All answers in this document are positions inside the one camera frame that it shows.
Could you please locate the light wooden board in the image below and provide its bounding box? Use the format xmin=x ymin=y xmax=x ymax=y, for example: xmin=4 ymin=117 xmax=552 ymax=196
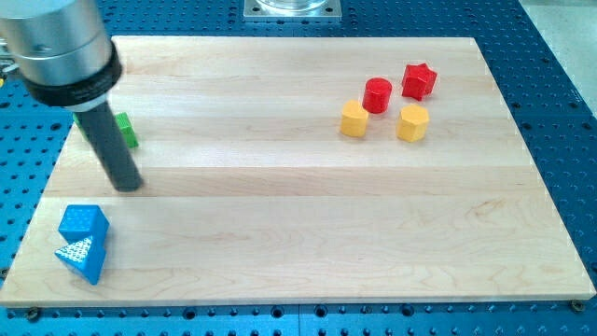
xmin=1 ymin=36 xmax=595 ymax=307

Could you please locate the left board clamp screw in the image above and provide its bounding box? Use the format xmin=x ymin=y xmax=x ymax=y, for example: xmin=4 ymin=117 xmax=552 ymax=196
xmin=23 ymin=307 xmax=41 ymax=322

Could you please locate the board clamp screw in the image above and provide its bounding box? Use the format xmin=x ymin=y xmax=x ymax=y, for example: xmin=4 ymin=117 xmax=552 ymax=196
xmin=23 ymin=307 xmax=41 ymax=322
xmin=569 ymin=300 xmax=586 ymax=313

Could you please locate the right board clamp screw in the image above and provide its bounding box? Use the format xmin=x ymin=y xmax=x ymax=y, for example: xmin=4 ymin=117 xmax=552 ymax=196
xmin=569 ymin=300 xmax=586 ymax=313

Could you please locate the yellow heart block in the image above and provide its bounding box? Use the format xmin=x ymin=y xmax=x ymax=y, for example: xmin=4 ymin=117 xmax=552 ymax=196
xmin=340 ymin=100 xmax=369 ymax=138

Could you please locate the red cylinder block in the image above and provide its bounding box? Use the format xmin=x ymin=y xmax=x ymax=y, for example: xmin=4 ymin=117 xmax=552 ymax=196
xmin=362 ymin=77 xmax=393 ymax=114

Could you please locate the yellow hexagon block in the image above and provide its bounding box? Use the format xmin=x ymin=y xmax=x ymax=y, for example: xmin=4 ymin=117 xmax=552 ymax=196
xmin=396 ymin=105 xmax=430 ymax=142

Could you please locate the red star block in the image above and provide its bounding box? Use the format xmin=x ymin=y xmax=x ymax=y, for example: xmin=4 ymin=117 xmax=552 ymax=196
xmin=401 ymin=63 xmax=437 ymax=101

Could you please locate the green wooden block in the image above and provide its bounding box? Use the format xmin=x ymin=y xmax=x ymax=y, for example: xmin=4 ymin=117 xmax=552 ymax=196
xmin=73 ymin=112 xmax=139 ymax=148

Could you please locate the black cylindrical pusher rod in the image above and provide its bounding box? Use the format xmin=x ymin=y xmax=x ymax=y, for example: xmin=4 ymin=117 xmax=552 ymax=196
xmin=75 ymin=102 xmax=143 ymax=192

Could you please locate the blue cube block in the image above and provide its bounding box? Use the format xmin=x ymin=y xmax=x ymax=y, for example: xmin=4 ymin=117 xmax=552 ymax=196
xmin=58 ymin=204 xmax=109 ymax=244

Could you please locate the blue triangular block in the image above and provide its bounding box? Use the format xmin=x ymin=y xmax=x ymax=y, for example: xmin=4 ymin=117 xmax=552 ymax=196
xmin=54 ymin=235 xmax=106 ymax=286

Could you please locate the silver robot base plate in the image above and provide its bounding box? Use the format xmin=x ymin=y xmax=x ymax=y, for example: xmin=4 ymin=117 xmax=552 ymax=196
xmin=243 ymin=0 xmax=342 ymax=22

